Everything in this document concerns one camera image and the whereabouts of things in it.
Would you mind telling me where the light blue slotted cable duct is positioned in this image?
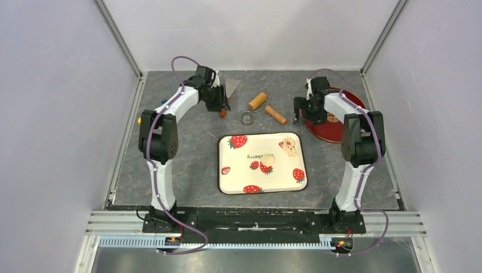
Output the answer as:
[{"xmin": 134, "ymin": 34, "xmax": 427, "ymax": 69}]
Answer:
[{"xmin": 98, "ymin": 235, "xmax": 334, "ymax": 250}]

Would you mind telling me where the beige dough scrap ring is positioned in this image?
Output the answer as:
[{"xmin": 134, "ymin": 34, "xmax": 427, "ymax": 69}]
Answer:
[{"xmin": 281, "ymin": 137, "xmax": 300, "ymax": 158}]

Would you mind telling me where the white strawberry print tray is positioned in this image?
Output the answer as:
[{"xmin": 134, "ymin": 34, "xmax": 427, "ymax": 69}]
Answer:
[{"xmin": 218, "ymin": 132, "xmax": 308, "ymax": 195}]

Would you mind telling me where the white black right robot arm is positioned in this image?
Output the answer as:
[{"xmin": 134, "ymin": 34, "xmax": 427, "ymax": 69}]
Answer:
[{"xmin": 293, "ymin": 77, "xmax": 386, "ymax": 232}]

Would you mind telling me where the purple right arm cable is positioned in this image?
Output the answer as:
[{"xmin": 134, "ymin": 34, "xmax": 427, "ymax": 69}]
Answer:
[{"xmin": 314, "ymin": 68, "xmax": 389, "ymax": 258}]

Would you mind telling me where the beige dough piece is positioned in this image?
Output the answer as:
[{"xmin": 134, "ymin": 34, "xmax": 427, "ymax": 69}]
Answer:
[{"xmin": 260, "ymin": 154, "xmax": 275, "ymax": 169}]

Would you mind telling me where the dark red round plate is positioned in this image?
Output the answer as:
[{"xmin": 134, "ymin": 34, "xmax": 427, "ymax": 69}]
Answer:
[{"xmin": 300, "ymin": 111, "xmax": 343, "ymax": 143}]

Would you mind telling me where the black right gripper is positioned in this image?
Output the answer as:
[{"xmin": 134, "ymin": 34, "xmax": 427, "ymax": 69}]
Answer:
[{"xmin": 294, "ymin": 97, "xmax": 327, "ymax": 126}]

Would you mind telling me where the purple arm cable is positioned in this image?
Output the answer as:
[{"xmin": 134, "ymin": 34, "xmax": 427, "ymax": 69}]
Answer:
[
  {"xmin": 314, "ymin": 68, "xmax": 389, "ymax": 258},
  {"xmin": 145, "ymin": 55, "xmax": 209, "ymax": 257}
]

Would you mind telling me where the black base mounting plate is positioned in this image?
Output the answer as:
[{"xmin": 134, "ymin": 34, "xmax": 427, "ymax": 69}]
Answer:
[{"xmin": 142, "ymin": 207, "xmax": 366, "ymax": 244}]

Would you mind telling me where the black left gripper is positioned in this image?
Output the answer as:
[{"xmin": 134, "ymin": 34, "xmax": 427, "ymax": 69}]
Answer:
[{"xmin": 202, "ymin": 84, "xmax": 231, "ymax": 113}]

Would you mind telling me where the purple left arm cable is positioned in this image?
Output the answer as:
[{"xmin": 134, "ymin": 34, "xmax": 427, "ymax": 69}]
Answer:
[{"xmin": 145, "ymin": 55, "xmax": 209, "ymax": 257}]

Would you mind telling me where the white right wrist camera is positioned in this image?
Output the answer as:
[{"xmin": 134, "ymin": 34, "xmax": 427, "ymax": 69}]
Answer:
[{"xmin": 305, "ymin": 78, "xmax": 313, "ymax": 101}]

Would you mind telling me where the metal scraper with wooden handle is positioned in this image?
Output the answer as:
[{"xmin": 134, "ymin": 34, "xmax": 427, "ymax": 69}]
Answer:
[{"xmin": 225, "ymin": 78, "xmax": 241, "ymax": 101}]

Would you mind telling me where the wooden dough roller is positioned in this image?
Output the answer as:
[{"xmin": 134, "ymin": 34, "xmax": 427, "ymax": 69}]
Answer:
[{"xmin": 248, "ymin": 92, "xmax": 287, "ymax": 125}]

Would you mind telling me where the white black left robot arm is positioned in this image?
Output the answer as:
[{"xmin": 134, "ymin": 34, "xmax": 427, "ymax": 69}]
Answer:
[{"xmin": 138, "ymin": 65, "xmax": 231, "ymax": 232}]

